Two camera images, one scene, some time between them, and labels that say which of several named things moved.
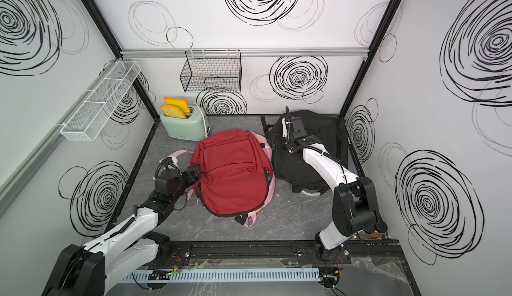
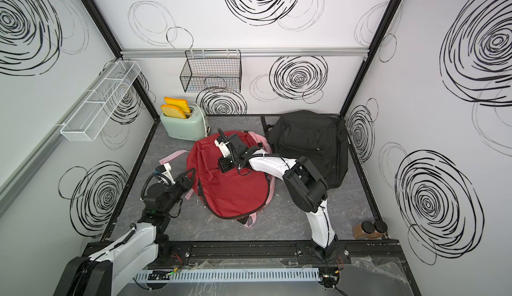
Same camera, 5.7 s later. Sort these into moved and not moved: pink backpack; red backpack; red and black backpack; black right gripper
Moved: black right gripper
Not moved: red backpack; pink backpack; red and black backpack
